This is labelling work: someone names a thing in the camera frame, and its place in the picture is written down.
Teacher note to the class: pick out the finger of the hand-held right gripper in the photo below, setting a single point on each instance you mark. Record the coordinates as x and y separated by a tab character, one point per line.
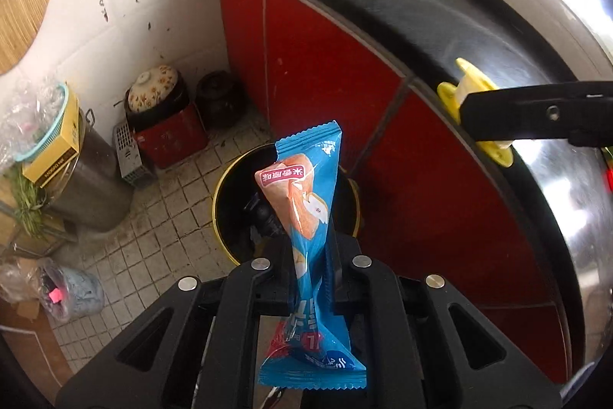
527	114

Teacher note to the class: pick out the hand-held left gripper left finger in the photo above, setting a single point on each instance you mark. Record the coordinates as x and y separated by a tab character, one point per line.
273	267

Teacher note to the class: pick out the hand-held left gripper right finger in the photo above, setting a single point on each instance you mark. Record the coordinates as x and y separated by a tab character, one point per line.
345	275

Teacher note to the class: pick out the black bin with yellow rim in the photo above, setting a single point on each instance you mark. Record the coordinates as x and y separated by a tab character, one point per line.
234	217

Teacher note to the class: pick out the blue snack wrapper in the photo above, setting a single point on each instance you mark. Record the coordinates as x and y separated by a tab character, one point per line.
306	207

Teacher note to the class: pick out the yellow plastic spool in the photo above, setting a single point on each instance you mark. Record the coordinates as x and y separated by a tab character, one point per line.
450	95

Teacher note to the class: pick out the red cabinet door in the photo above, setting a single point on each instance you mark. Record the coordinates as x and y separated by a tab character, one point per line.
242	35
325	92
455	236

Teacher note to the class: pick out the stainless steel basin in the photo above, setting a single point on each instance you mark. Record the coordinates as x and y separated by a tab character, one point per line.
584	255

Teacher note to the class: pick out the red box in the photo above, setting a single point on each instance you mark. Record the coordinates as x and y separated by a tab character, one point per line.
167	140

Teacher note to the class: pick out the grey plastic basket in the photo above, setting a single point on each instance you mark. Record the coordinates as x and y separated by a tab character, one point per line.
131	160

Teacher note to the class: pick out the dark brown jar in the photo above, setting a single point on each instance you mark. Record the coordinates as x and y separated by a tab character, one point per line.
220	97

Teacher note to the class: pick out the plastic bag with blue cloth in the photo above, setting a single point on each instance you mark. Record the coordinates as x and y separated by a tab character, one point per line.
76	294

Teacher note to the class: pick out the large steel stockpot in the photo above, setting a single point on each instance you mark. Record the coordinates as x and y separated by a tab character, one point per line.
91	179

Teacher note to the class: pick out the floral lidded crock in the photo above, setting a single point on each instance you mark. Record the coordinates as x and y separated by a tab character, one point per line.
153	88

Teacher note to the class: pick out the yellow cardboard box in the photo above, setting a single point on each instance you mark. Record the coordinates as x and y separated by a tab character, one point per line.
52	160

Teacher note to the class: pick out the green vegetables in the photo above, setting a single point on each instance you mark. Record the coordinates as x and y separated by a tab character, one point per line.
28	203

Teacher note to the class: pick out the teal plastic basket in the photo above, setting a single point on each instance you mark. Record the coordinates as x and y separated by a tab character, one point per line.
48	136

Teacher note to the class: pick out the clear plastic bag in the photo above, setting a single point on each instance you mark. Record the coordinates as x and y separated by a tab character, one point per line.
24	112

